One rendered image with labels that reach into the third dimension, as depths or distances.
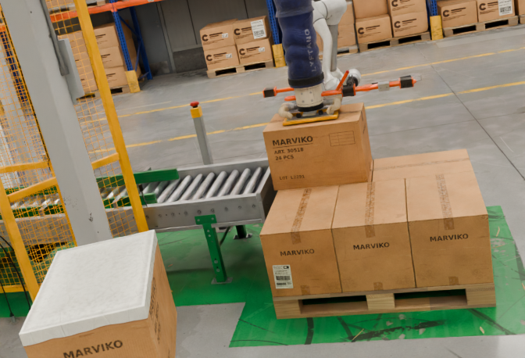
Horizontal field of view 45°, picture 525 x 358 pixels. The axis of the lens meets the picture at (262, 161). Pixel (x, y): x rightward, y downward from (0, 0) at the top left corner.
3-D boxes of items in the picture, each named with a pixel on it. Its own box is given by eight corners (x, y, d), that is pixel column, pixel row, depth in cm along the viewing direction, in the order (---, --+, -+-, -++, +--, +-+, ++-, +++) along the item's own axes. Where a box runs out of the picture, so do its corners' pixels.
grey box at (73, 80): (46, 102, 325) (29, 45, 316) (51, 100, 330) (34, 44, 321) (80, 97, 321) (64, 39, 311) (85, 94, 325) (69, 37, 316)
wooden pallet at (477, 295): (276, 319, 362) (272, 298, 358) (299, 238, 454) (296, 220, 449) (496, 306, 333) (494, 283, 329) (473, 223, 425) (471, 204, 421)
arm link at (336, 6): (312, 92, 486) (336, 84, 494) (325, 102, 475) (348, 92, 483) (313, -3, 439) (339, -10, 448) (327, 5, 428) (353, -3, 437)
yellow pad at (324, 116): (282, 125, 390) (281, 118, 389) (285, 120, 400) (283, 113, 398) (337, 118, 382) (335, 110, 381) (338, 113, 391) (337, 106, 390)
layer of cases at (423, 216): (273, 297, 358) (258, 234, 345) (296, 220, 449) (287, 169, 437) (494, 283, 329) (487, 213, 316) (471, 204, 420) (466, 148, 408)
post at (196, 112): (218, 230, 495) (189, 109, 463) (220, 227, 501) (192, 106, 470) (226, 230, 493) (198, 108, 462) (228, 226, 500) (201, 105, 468)
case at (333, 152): (273, 191, 402) (262, 131, 390) (285, 168, 439) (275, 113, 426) (368, 181, 386) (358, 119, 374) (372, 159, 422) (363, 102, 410)
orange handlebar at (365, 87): (267, 105, 400) (266, 100, 399) (275, 93, 427) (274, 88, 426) (416, 84, 378) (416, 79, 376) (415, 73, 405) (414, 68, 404)
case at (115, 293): (84, 334, 267) (56, 251, 255) (177, 313, 269) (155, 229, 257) (55, 435, 210) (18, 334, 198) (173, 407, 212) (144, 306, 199)
